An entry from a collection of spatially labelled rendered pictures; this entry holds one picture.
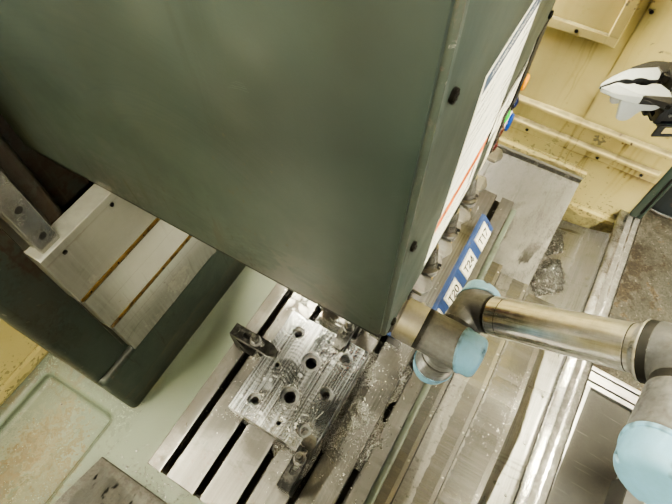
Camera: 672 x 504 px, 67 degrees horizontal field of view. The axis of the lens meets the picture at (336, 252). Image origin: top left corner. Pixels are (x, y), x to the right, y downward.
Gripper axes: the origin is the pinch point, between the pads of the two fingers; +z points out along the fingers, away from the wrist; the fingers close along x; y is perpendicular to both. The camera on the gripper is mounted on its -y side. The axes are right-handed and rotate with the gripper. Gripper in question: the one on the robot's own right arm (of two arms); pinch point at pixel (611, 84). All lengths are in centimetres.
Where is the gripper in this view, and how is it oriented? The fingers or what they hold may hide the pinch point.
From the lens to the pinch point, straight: 87.7
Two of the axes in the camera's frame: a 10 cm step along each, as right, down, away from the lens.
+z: -10.0, -0.1, 0.0
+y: 0.0, 5.0, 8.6
